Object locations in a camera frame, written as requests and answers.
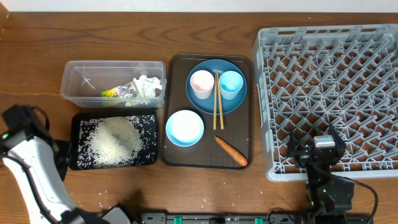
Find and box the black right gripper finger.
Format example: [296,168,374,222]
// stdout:
[329,123,346,152]
[287,131,296,157]

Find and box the white rice heap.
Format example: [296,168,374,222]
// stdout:
[76,114,157,169]

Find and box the light blue bowl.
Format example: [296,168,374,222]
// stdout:
[165,110,205,147]

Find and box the white tissue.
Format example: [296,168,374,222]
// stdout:
[124,75,162,106]

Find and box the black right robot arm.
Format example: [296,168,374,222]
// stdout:
[287,125,354,223]

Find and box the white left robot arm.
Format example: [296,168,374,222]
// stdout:
[1,105,133,224]

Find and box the grey dishwasher rack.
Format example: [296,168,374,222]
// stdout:
[253,24,397,182]

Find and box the orange carrot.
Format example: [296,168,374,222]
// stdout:
[215,136,248,167]

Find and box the brown serving tray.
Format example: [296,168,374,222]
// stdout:
[160,54,254,170]

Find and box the black plastic tray bin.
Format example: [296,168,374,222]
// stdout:
[68,110,159,171]

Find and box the wooden chopstick right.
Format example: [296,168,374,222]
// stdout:
[216,71,224,129]

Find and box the light blue cup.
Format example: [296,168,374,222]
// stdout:
[219,71,244,100]

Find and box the clear plastic bin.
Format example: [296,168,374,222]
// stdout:
[60,60,167,108]

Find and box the dark blue plate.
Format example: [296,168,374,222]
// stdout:
[186,59,248,114]

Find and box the pink cup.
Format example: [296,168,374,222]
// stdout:
[190,70,215,100]

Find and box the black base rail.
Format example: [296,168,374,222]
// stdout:
[139,212,374,224]

